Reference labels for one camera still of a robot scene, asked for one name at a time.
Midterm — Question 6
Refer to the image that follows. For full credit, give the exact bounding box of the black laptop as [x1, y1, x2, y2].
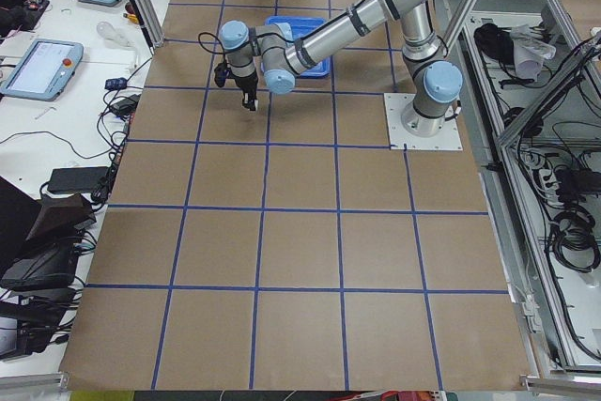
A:
[1, 178, 96, 291]

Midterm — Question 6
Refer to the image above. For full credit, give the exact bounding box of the blue plastic tray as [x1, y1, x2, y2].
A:
[264, 15, 331, 79]

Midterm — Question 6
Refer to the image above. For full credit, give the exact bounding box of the lower teach pendant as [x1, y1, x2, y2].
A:
[1, 39, 84, 101]

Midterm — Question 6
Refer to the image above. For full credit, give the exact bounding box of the orange handled tool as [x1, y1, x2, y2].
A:
[123, 3, 139, 25]

